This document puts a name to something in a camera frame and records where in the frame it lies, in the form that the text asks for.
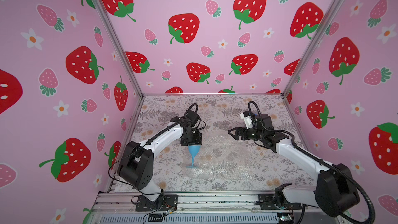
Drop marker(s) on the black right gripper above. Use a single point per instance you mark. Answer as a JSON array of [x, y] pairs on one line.
[[243, 132]]

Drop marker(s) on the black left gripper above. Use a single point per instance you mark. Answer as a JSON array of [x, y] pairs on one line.
[[198, 140]]

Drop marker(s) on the blue plastic wine glass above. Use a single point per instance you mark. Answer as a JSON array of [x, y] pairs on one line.
[[193, 151]]

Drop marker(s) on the clear bubble wrap sheet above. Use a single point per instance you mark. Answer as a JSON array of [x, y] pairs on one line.
[[222, 157]]

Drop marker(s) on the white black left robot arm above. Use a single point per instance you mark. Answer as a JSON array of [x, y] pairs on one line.
[[137, 164]]

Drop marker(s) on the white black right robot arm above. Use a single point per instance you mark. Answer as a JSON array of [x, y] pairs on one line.
[[334, 192]]

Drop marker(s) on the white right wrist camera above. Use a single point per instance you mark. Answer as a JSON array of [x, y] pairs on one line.
[[246, 117]]

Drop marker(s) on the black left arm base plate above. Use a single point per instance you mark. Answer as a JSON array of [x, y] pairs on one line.
[[157, 202]]

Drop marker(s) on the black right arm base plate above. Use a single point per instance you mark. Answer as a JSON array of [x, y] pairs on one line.
[[276, 202]]

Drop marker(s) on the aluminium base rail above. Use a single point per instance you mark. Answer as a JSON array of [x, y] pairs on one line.
[[201, 207]]

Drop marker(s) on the aluminium frame post right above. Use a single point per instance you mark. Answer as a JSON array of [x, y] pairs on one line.
[[312, 46]]

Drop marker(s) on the aluminium frame post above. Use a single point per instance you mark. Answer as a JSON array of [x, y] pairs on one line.
[[312, 46], [103, 14]]

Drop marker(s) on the aluminium frame post left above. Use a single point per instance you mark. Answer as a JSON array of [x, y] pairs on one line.
[[103, 14]]

